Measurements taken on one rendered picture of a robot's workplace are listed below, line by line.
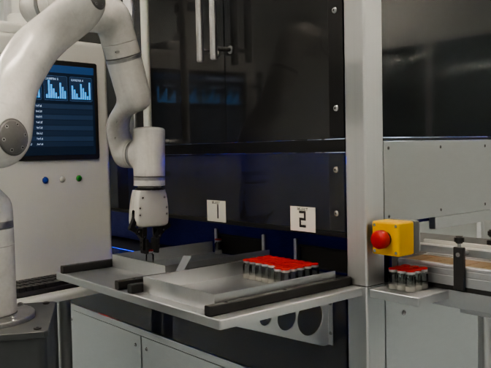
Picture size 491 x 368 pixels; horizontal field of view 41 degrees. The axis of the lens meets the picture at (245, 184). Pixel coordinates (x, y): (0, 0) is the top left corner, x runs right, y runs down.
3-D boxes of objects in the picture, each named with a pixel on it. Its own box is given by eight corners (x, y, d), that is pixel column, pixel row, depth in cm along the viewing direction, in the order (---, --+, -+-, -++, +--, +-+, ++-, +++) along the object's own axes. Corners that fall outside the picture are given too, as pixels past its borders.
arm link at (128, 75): (78, 63, 171) (110, 173, 181) (124, 58, 162) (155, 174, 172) (102, 55, 177) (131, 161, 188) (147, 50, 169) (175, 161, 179)
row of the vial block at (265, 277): (248, 277, 161) (248, 258, 161) (299, 287, 147) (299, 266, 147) (241, 277, 159) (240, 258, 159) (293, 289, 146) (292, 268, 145)
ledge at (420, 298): (407, 287, 155) (407, 279, 155) (457, 296, 145) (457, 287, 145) (369, 296, 146) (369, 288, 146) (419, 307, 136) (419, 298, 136)
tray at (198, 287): (259, 271, 169) (259, 258, 168) (335, 286, 149) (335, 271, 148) (143, 292, 147) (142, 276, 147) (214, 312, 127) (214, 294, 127)
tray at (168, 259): (212, 252, 202) (212, 241, 202) (269, 262, 182) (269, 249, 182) (112, 266, 180) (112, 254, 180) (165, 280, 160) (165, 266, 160)
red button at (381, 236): (380, 247, 143) (379, 228, 143) (394, 248, 140) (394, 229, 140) (368, 248, 140) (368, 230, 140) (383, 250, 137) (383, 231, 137)
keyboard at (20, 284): (104, 271, 215) (104, 263, 215) (131, 276, 205) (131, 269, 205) (-14, 293, 185) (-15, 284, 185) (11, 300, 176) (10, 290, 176)
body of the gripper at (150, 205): (158, 183, 183) (158, 223, 184) (125, 184, 177) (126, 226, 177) (173, 184, 178) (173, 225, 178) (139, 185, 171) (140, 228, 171)
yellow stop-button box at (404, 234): (392, 250, 148) (391, 217, 148) (419, 253, 143) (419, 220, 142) (370, 253, 143) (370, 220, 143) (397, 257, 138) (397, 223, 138)
